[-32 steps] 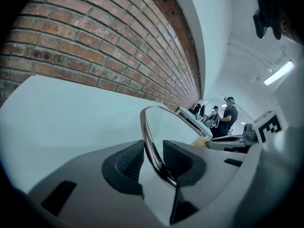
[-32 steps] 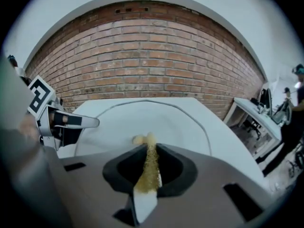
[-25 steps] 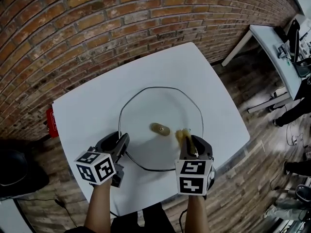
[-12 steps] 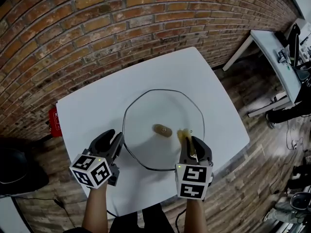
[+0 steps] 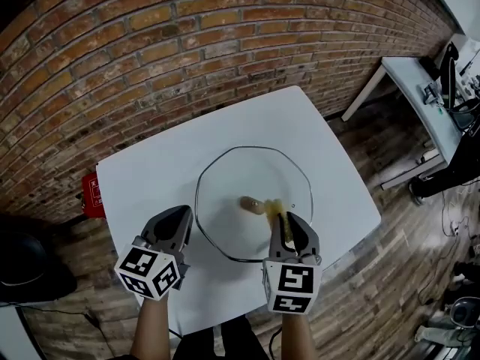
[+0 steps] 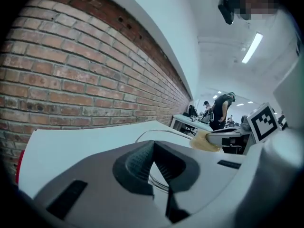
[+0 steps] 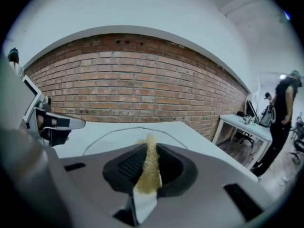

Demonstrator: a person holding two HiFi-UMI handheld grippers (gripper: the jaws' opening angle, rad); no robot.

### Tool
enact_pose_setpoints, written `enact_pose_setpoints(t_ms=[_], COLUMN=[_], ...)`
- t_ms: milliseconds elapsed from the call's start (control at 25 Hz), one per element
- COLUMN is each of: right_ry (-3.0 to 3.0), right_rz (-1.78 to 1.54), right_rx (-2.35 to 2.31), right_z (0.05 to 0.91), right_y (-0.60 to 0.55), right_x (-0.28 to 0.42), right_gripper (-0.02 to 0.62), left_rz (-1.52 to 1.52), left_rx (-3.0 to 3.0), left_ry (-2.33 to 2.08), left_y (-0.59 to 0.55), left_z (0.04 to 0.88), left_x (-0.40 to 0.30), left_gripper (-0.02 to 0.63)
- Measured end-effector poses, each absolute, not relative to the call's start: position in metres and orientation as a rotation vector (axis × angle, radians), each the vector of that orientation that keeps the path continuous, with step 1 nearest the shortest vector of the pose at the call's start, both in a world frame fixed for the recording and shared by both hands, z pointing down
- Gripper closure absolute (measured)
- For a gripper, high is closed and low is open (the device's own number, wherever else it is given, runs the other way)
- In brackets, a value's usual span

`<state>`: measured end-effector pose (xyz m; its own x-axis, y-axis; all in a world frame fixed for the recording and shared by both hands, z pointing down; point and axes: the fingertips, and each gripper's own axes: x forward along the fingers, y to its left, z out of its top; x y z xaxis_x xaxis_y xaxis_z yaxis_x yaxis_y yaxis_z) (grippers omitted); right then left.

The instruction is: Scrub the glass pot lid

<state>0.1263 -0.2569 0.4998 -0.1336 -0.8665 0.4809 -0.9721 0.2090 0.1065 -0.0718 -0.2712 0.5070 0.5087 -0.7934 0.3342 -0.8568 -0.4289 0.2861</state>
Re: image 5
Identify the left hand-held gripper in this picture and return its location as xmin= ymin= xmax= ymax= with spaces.
xmin=114 ymin=205 xmax=195 ymax=300

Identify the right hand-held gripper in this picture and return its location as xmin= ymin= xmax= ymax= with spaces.
xmin=261 ymin=211 xmax=323 ymax=315

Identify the yellow sponge piece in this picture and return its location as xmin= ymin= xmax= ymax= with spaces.
xmin=263 ymin=197 xmax=296 ymax=245

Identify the glass lid with wooden knob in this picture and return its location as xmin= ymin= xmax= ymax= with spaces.
xmin=193 ymin=145 xmax=315 ymax=265

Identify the person's left forearm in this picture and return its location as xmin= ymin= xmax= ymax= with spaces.
xmin=129 ymin=296 xmax=177 ymax=360

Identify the person's right forearm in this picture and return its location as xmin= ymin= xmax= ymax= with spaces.
xmin=279 ymin=311 xmax=315 ymax=360

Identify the red box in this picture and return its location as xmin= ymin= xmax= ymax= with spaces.
xmin=80 ymin=172 xmax=107 ymax=219

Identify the person's black clothing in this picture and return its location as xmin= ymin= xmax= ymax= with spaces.
xmin=174 ymin=315 xmax=284 ymax=360

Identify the large black bag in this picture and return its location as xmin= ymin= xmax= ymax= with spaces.
xmin=0 ymin=214 xmax=79 ymax=303

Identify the gray round machine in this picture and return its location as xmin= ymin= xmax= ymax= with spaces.
xmin=448 ymin=296 xmax=480 ymax=330

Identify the white side table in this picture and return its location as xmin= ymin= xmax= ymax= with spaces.
xmin=0 ymin=306 xmax=48 ymax=360

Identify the white background table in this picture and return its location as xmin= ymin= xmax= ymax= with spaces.
xmin=340 ymin=34 xmax=480 ymax=191

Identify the small gray device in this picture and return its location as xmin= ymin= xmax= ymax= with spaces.
xmin=419 ymin=82 xmax=446 ymax=107

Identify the black floor cable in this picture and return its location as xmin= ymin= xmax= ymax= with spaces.
xmin=0 ymin=300 xmax=105 ymax=332

